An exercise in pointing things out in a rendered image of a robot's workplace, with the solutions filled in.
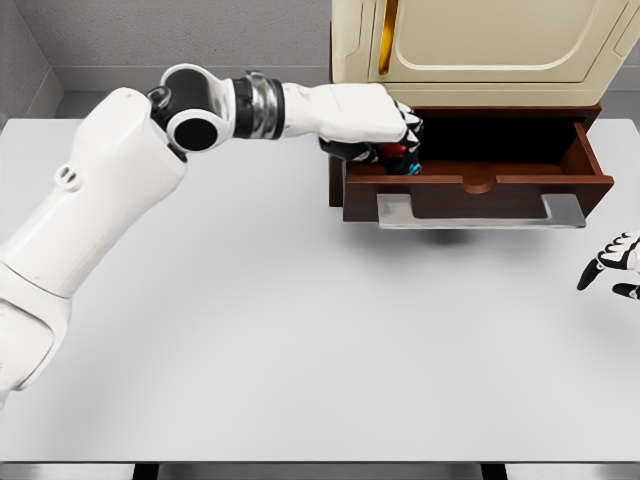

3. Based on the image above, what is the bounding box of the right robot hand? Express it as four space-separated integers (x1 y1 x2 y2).
576 230 640 303

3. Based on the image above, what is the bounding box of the red and black switch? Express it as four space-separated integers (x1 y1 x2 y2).
380 141 422 178

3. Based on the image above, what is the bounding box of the gold cabinet door handle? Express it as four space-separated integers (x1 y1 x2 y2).
377 0 402 77

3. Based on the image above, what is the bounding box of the brown wooden drawer, silver handle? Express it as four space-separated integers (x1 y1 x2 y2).
341 116 616 232

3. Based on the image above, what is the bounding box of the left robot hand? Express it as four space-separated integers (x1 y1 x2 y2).
315 82 426 165

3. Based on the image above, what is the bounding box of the cream cabinet with brown base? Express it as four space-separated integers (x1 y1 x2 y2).
328 0 640 209

